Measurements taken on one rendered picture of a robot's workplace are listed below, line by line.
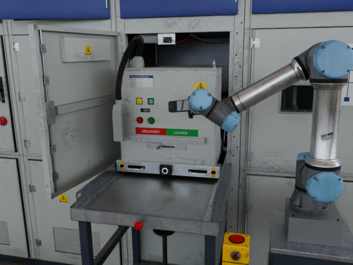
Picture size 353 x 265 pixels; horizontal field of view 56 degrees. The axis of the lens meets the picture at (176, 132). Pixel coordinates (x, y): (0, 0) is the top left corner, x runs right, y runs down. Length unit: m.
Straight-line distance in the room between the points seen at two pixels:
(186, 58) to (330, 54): 1.64
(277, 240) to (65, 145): 1.02
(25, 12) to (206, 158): 1.24
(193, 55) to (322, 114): 1.61
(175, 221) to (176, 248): 0.89
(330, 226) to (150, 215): 0.68
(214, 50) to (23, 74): 1.34
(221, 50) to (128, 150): 1.22
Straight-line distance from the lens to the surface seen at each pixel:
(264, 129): 1.84
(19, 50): 2.27
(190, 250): 2.20
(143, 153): 1.72
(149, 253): 2.29
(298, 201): 1.43
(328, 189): 1.24
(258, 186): 1.94
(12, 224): 2.67
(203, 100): 1.14
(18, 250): 2.75
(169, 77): 1.61
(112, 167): 1.75
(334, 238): 1.44
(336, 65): 1.16
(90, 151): 1.81
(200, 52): 2.63
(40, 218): 2.51
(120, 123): 1.60
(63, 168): 1.67
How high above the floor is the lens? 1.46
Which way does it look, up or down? 13 degrees down
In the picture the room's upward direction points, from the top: 1 degrees counter-clockwise
